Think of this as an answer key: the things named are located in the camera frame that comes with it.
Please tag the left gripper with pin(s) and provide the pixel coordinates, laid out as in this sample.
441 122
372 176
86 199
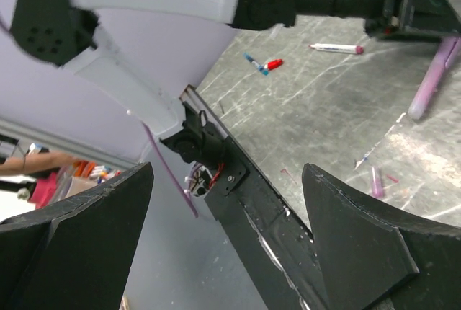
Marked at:
414 20

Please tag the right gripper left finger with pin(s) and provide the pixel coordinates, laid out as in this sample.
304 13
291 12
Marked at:
76 253

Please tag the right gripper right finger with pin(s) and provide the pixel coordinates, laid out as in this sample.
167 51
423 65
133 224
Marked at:
369 250

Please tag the pink highlighter pen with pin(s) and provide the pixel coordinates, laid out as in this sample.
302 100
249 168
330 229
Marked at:
441 62

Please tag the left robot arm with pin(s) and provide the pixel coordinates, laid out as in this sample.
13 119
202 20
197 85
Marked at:
83 70

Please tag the clear pink pen cap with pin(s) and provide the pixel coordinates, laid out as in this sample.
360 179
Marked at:
377 189

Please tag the white marker pen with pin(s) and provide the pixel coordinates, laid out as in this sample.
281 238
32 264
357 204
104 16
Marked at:
337 48

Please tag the blue pen refill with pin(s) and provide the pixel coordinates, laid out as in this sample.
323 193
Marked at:
256 64

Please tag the black base bar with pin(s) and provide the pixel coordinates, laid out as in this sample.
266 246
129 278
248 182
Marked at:
274 245

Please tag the red marker cap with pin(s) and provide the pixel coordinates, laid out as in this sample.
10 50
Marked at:
272 65

